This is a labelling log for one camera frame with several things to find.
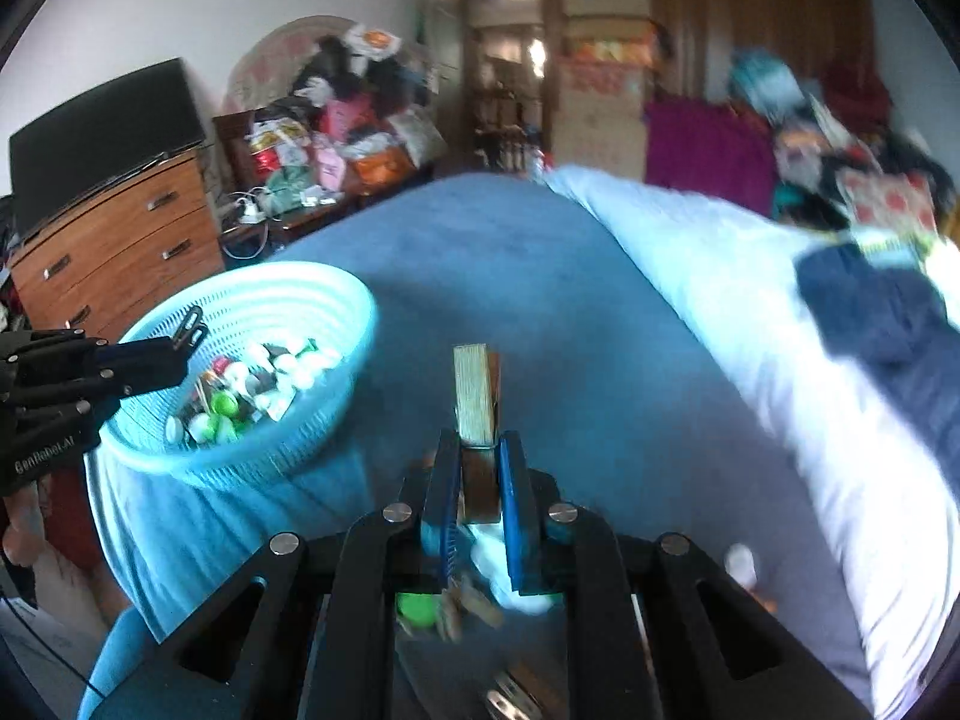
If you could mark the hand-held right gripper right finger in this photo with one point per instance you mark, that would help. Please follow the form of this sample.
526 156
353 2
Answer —
514 510

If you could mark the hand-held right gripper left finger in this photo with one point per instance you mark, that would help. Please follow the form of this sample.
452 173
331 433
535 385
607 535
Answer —
444 499

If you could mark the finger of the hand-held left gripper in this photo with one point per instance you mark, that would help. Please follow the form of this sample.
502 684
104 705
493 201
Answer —
75 409
150 364

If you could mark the wooden clothespin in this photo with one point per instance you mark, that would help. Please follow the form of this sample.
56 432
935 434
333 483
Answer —
472 397

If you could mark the light blue plastic basket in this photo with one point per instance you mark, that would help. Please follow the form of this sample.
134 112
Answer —
300 300

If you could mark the person's left forearm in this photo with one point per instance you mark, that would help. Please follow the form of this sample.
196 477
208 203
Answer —
21 529

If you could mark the black clip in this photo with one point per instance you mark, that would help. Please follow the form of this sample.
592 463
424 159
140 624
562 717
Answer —
187 330

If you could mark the clothespins on blue bedsheet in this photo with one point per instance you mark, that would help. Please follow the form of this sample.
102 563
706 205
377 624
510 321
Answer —
491 559

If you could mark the pile of clothespins in basket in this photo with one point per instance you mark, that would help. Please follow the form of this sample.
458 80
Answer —
255 390

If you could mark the small wooden clothespins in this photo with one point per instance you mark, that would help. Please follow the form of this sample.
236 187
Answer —
469 611

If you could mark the green bottle cap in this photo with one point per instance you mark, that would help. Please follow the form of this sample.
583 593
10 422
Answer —
416 609

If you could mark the wooden dresser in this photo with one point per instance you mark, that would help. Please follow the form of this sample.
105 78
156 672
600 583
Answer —
112 240

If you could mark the white power strip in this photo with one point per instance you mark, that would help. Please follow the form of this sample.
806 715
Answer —
251 210

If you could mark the metal clip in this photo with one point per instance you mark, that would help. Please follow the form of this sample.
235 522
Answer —
514 697

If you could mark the black television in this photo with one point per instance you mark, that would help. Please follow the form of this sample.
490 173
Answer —
97 142

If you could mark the teal cloth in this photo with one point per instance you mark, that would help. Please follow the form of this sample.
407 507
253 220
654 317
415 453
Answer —
120 675

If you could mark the white bottle cap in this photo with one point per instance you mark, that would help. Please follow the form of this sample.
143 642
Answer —
740 564

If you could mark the blue blanket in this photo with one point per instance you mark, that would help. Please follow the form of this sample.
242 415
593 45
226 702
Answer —
525 277

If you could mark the white duvet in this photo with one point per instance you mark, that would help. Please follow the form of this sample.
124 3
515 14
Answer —
750 330

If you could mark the pile of bags and clothes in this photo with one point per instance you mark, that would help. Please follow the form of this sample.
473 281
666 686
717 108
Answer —
352 127

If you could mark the pink floral round panel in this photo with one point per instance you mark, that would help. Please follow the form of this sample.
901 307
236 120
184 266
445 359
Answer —
262 67

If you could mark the magenta cloth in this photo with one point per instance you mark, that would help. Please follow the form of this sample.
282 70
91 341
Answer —
705 157

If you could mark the navy cloth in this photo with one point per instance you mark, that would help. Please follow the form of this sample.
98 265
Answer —
885 330

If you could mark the stack of cardboard boxes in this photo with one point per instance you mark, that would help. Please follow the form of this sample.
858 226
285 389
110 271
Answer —
600 90

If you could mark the heap of colourful clothes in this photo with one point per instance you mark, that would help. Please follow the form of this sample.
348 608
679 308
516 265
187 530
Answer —
847 142

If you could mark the wooden wardrobe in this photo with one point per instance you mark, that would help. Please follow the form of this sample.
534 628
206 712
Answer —
697 15

